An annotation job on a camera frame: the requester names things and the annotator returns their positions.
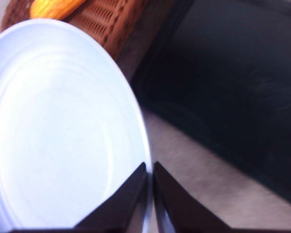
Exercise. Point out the black rectangular tray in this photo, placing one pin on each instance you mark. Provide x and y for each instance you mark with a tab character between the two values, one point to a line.
232	85

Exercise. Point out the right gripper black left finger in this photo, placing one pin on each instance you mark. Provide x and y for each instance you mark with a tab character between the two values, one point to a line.
121	208

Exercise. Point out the brown wicker basket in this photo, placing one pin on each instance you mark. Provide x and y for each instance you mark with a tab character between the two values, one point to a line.
104	21

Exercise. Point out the blue round plate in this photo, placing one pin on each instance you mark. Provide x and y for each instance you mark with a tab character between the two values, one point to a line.
63	121

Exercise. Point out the orange-yellow toy corn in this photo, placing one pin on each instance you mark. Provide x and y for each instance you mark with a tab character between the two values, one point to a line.
53	8

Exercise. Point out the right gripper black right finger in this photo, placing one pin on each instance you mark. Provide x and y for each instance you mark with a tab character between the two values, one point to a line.
179	211

